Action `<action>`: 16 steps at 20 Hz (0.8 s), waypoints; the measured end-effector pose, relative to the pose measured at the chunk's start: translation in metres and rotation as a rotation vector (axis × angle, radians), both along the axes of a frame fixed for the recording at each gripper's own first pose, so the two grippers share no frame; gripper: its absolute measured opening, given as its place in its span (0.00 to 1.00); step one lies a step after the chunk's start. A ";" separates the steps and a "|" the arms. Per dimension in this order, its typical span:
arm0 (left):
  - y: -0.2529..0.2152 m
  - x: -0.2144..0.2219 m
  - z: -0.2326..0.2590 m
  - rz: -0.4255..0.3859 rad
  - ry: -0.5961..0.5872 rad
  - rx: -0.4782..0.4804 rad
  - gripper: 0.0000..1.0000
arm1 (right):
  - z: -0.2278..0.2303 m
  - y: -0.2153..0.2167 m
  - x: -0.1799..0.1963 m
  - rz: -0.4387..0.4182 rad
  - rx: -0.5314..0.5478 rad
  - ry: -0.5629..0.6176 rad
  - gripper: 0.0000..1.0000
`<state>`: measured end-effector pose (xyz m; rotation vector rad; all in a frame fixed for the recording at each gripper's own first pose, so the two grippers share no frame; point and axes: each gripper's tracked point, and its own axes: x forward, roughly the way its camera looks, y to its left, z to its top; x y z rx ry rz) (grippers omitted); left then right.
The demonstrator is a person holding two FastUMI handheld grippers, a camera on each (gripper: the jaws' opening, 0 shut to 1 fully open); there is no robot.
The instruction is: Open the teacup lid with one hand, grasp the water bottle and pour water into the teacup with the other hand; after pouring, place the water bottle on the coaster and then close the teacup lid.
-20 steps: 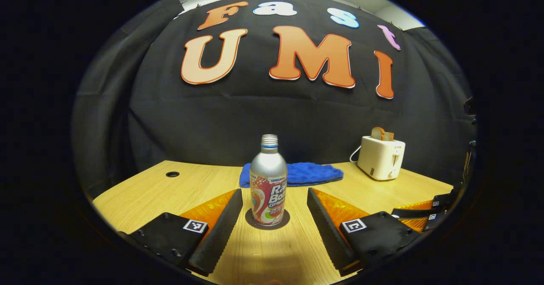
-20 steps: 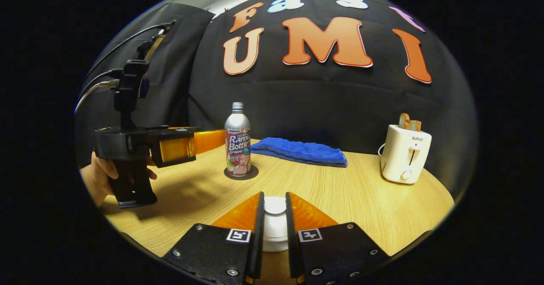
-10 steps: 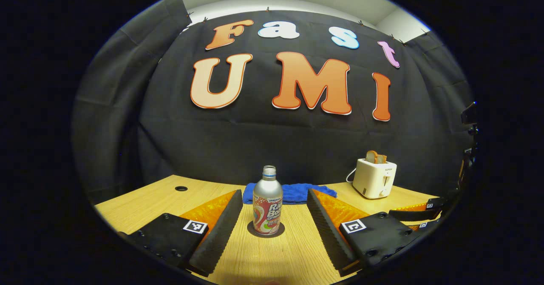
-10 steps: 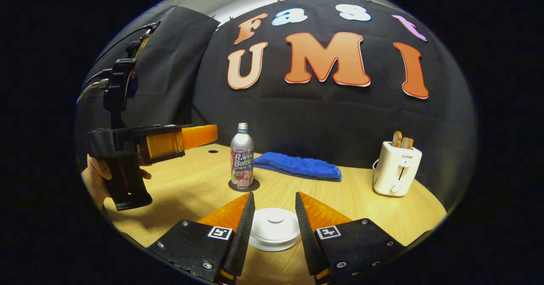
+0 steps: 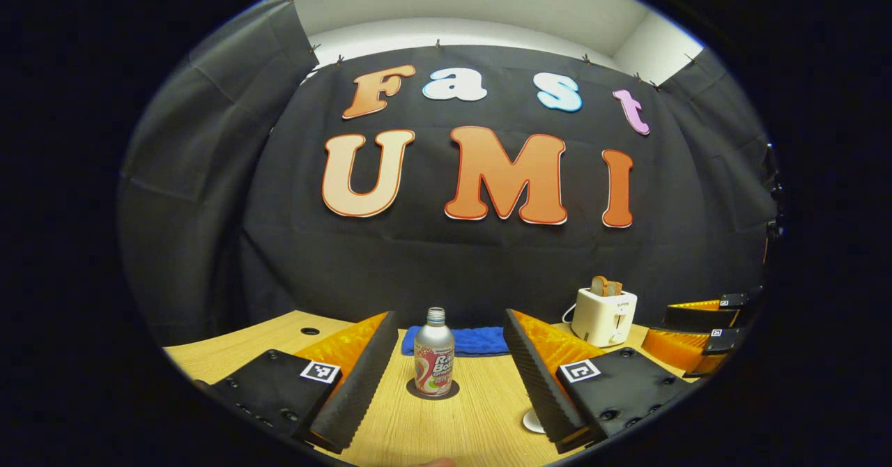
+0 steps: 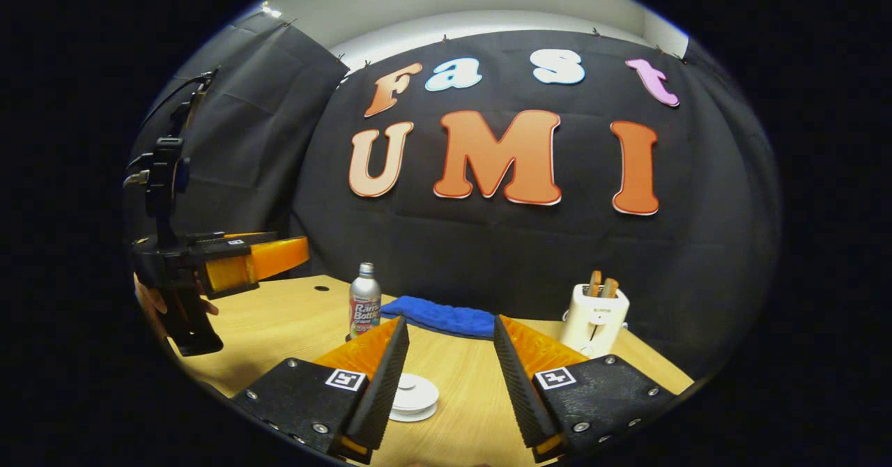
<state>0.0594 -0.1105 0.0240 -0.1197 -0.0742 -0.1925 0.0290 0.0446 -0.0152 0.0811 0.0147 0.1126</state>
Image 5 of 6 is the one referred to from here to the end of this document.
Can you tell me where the blue folded towel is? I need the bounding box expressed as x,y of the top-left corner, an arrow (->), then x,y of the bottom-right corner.
401,325 -> 512,358

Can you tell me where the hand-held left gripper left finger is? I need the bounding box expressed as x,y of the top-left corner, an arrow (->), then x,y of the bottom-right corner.
209,310 -> 399,455

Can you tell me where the white toaster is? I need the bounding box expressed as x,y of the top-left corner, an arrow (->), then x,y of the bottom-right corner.
571,288 -> 638,348

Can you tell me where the dark round coaster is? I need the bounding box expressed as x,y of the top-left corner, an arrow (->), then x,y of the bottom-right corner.
406,378 -> 461,401

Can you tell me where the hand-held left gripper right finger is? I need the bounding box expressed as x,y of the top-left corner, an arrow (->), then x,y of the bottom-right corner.
503,309 -> 698,455

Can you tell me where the silver water bottle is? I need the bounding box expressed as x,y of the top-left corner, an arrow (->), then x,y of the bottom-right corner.
414,307 -> 456,397

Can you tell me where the black backdrop cloth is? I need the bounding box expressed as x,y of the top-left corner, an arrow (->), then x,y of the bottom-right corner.
117,0 -> 781,349

